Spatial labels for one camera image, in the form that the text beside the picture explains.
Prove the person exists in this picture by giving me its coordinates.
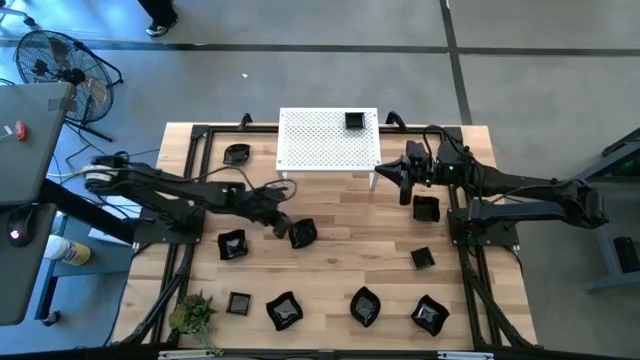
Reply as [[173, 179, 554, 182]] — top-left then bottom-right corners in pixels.
[[137, 0, 180, 39]]

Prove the white perforated metal shelf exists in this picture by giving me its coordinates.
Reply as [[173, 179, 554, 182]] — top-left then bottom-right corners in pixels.
[[275, 106, 384, 191]]

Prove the black wavy square plate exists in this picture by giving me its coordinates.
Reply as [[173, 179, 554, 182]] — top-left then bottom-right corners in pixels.
[[217, 228, 250, 261], [410, 293, 451, 338], [222, 143, 252, 167], [265, 291, 305, 332], [412, 194, 442, 224]]

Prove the blue-grey metal stand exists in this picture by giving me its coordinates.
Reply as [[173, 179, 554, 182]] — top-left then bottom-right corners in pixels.
[[574, 127, 640, 294]]

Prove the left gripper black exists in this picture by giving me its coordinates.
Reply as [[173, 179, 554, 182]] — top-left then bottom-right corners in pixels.
[[242, 185, 294, 240]]

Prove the small green artificial plant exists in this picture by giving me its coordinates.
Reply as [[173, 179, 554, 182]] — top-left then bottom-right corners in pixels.
[[168, 290, 224, 357]]

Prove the grey tape piece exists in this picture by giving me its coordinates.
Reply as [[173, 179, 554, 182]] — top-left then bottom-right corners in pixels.
[[48, 94, 77, 112]]

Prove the office chair base leg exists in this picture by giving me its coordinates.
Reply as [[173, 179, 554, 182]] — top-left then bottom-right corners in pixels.
[[0, 5, 37, 27]]

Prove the black leaf-shaped plate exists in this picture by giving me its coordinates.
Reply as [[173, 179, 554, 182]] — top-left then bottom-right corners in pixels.
[[288, 218, 319, 250], [349, 285, 382, 329]]

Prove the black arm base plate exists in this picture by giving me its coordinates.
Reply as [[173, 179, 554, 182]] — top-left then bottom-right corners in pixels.
[[448, 207, 520, 247], [133, 207, 206, 245]]

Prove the black floor fan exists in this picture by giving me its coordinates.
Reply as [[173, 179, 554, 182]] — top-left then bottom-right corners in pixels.
[[13, 29, 124, 144]]

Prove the small black box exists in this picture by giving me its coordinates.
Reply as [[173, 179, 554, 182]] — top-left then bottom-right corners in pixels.
[[613, 236, 640, 274]]

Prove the black aluminium table frame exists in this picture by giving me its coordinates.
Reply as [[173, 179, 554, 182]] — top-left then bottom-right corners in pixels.
[[119, 122, 539, 351]]

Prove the grey desk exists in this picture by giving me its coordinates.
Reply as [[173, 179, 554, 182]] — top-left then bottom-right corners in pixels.
[[0, 82, 139, 329]]

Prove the white bracket plate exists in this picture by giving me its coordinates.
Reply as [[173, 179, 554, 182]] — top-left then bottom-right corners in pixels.
[[437, 351, 495, 360], [158, 349, 217, 360]]

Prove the white and yellow bottle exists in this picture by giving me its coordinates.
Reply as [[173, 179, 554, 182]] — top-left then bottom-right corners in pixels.
[[43, 233, 92, 266]]

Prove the black computer mouse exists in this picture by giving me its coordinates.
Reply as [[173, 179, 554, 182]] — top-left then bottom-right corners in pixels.
[[6, 207, 37, 249]]

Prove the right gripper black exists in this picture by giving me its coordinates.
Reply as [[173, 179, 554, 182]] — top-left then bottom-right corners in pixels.
[[374, 143, 471, 207]]

